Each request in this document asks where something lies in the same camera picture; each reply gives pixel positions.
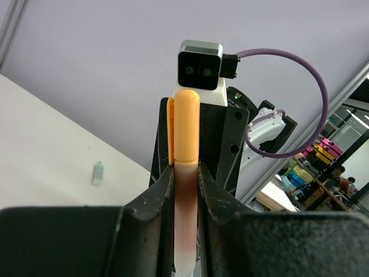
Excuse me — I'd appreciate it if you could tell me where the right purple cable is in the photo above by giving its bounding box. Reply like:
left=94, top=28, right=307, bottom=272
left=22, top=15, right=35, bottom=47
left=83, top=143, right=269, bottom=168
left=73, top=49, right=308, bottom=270
left=236, top=48, right=329, bottom=159

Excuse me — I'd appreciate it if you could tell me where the left aluminium frame post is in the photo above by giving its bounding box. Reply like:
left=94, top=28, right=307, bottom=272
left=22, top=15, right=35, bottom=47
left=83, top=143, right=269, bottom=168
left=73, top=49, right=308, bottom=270
left=1, top=0, right=29, bottom=71

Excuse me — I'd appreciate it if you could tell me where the orange highlighter pen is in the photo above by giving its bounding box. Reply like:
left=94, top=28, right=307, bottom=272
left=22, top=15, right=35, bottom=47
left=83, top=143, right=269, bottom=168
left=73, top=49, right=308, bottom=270
left=174, top=163, right=198, bottom=276

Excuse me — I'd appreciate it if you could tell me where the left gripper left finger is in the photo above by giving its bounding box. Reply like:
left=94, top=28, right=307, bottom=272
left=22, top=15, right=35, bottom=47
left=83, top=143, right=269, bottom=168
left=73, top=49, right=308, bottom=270
left=1, top=167, right=174, bottom=276

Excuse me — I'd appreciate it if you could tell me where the light green highlighter pen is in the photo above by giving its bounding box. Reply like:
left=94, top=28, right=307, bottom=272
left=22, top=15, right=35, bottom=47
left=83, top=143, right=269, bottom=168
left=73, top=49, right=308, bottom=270
left=92, top=161, right=104, bottom=188

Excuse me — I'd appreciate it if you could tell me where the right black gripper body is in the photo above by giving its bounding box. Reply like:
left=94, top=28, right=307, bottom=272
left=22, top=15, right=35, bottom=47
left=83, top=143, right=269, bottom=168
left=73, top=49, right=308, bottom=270
left=148, top=97, right=250, bottom=200

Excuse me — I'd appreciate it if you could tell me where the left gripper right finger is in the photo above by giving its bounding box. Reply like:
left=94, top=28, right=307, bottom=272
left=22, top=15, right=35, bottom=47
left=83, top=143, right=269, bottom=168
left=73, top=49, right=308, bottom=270
left=198, top=165, right=368, bottom=276

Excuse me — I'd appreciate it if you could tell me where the aluminium frame post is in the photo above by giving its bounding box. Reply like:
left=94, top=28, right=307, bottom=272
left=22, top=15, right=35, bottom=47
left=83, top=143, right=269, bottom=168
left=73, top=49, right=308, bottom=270
left=1, top=0, right=29, bottom=71
left=236, top=59, right=369, bottom=204

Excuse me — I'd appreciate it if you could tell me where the right aluminium frame post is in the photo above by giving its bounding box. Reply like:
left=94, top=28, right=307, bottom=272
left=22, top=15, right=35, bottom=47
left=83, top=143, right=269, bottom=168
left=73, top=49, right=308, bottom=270
left=236, top=59, right=369, bottom=204

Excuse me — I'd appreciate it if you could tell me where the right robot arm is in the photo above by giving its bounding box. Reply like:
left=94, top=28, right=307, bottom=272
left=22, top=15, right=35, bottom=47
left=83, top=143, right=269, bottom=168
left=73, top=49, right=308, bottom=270
left=199, top=87, right=297, bottom=195

